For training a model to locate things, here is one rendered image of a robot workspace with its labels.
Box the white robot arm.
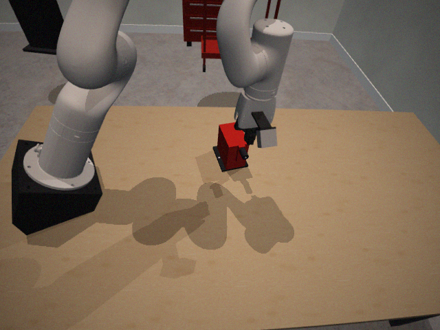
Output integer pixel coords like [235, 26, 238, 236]
[23, 0, 294, 190]

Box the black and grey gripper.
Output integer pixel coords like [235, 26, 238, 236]
[234, 90, 276, 145]

